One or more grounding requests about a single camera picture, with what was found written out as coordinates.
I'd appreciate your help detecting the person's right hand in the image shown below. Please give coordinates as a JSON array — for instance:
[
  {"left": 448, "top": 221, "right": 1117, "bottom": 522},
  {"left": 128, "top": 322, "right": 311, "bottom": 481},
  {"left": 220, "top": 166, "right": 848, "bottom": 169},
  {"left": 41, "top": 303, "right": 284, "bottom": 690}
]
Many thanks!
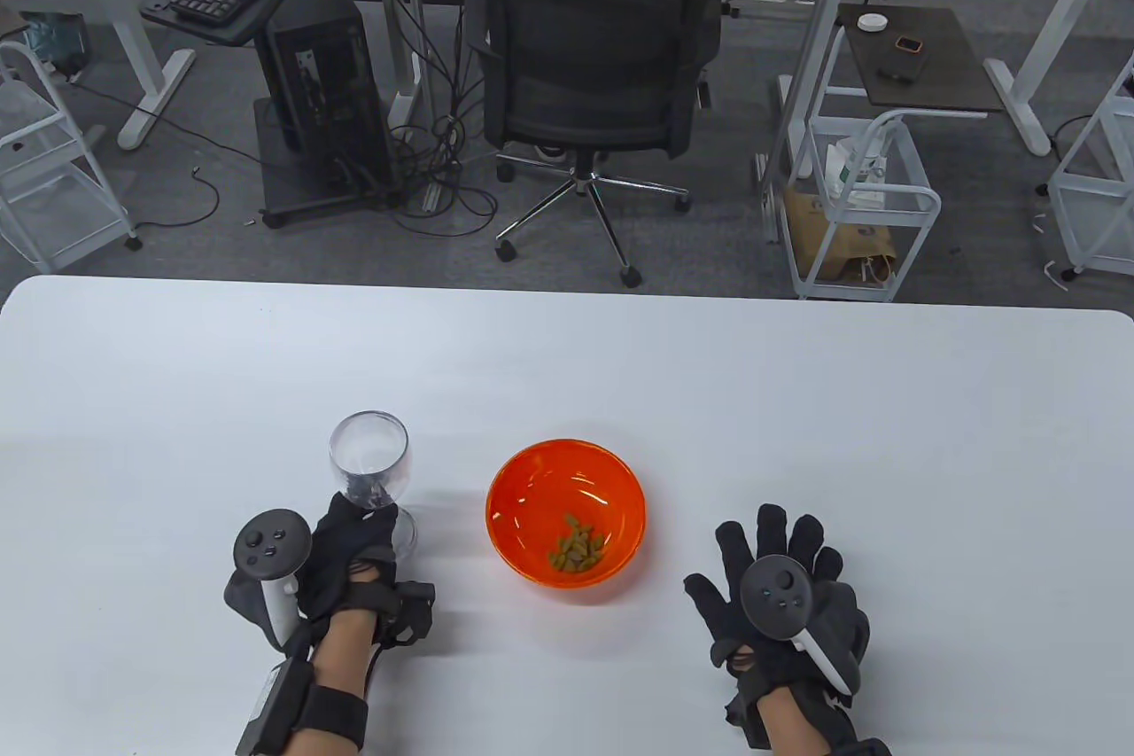
[{"left": 683, "top": 504, "right": 871, "bottom": 686}]

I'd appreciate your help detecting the person's left hand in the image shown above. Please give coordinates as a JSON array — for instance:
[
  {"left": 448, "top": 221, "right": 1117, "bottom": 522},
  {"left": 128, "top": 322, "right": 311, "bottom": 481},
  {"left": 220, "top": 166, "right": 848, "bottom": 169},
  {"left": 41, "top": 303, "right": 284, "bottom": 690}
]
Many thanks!
[{"left": 297, "top": 492, "right": 397, "bottom": 624}]

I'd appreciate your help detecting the clear wine glass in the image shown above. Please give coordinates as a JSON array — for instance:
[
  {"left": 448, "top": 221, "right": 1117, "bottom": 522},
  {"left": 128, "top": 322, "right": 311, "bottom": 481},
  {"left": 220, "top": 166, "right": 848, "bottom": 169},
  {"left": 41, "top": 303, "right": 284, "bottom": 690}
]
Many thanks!
[{"left": 329, "top": 411, "right": 417, "bottom": 562}]

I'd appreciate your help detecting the pile of raisins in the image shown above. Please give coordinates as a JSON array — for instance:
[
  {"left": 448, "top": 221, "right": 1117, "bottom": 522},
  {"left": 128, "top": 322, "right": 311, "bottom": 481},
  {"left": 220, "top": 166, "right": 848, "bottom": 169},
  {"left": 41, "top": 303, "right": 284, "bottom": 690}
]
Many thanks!
[{"left": 548, "top": 513, "right": 610, "bottom": 571}]

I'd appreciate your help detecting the orange plastic bowl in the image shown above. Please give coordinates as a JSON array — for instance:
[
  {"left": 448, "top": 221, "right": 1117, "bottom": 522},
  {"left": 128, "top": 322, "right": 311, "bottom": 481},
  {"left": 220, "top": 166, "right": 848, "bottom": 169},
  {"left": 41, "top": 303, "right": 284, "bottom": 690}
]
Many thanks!
[{"left": 485, "top": 438, "right": 647, "bottom": 606}]

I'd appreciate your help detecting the person's left forearm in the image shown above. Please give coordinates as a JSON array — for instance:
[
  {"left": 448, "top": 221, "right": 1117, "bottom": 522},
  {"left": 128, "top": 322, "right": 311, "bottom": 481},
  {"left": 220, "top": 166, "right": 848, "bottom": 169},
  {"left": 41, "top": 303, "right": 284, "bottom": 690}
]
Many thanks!
[{"left": 283, "top": 610, "right": 377, "bottom": 756}]

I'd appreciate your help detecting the person's right forearm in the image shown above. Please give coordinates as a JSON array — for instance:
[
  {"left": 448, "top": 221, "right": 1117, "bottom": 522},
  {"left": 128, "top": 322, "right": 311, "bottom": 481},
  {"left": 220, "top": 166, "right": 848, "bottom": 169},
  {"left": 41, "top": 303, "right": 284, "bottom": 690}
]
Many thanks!
[{"left": 757, "top": 685, "right": 860, "bottom": 756}]

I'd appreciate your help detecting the grey and white hand controller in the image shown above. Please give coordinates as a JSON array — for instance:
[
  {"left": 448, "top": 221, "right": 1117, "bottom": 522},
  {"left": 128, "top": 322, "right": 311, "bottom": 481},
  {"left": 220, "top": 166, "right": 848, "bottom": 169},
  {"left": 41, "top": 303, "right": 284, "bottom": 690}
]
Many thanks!
[
  {"left": 226, "top": 509, "right": 313, "bottom": 649},
  {"left": 740, "top": 555, "right": 860, "bottom": 697}
]

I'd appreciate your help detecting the black battery pack white label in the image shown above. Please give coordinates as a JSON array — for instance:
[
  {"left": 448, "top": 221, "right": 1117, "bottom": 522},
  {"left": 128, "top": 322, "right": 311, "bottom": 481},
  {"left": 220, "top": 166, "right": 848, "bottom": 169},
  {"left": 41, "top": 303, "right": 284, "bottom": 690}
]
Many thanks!
[{"left": 235, "top": 659, "right": 311, "bottom": 756}]

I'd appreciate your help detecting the brown paper bag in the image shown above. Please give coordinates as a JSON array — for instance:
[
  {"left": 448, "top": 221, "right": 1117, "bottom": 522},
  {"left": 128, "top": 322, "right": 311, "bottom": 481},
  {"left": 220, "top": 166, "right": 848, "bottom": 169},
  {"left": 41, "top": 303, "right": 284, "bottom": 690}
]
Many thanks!
[{"left": 784, "top": 189, "right": 900, "bottom": 283}]

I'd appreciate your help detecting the black computer tower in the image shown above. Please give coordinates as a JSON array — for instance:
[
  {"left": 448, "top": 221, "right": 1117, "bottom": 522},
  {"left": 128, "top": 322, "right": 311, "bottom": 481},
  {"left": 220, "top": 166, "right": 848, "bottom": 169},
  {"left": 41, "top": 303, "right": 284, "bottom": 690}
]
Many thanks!
[{"left": 266, "top": 0, "right": 395, "bottom": 194}]

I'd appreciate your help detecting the white plastic packet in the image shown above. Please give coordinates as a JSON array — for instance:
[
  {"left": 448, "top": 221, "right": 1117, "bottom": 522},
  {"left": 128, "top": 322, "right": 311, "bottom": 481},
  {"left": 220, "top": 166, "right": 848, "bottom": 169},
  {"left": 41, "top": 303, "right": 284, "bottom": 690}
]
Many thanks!
[{"left": 824, "top": 137, "right": 891, "bottom": 203}]

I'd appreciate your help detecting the black mesh office chair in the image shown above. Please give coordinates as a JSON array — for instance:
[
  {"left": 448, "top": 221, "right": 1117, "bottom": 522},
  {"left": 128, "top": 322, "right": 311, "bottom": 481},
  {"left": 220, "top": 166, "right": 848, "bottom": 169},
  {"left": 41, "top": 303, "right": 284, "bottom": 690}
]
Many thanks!
[{"left": 470, "top": 0, "right": 741, "bottom": 289}]

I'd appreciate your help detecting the teal plastic bag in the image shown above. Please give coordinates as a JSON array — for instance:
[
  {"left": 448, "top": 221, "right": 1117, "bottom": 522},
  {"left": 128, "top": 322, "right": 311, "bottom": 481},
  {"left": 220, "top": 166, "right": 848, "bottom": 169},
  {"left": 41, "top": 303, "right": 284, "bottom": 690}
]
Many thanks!
[{"left": 27, "top": 16, "right": 89, "bottom": 74}]

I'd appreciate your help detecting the brown side table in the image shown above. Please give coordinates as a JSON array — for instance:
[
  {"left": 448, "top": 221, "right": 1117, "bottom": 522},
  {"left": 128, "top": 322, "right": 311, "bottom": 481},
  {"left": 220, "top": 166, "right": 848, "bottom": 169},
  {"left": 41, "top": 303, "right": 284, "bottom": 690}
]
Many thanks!
[{"left": 811, "top": 4, "right": 1006, "bottom": 119}]

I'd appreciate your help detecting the white wire cart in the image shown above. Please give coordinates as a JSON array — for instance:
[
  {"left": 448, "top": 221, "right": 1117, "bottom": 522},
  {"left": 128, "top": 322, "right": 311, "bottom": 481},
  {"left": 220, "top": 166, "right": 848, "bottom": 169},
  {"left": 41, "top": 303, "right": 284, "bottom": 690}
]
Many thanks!
[
  {"left": 0, "top": 40, "right": 143, "bottom": 274},
  {"left": 1048, "top": 51, "right": 1134, "bottom": 283},
  {"left": 784, "top": 109, "right": 943, "bottom": 301}
]

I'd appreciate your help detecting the bundle of black cables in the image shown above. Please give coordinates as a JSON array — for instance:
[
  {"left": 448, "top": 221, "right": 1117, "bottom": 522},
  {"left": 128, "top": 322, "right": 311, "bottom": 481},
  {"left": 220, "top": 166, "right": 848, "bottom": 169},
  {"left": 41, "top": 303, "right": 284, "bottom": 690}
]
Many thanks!
[{"left": 332, "top": 0, "right": 501, "bottom": 238}]

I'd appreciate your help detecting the aluminium frame post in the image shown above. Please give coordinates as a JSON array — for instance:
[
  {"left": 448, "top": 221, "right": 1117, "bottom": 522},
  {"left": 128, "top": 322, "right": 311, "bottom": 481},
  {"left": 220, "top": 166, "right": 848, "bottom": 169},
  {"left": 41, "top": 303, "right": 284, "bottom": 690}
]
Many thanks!
[{"left": 760, "top": 0, "right": 858, "bottom": 243}]

